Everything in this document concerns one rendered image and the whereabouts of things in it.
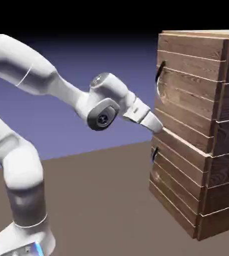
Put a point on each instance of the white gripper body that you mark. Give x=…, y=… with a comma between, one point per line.
x=152, y=122

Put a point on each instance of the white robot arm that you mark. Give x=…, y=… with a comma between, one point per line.
x=36, y=72

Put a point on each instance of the tall wooden cabinet door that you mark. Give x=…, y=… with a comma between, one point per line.
x=186, y=90

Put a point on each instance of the short wooden cabinet door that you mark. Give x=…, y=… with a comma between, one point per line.
x=176, y=180

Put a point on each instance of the wooden plank cabinet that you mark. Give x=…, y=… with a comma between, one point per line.
x=222, y=140

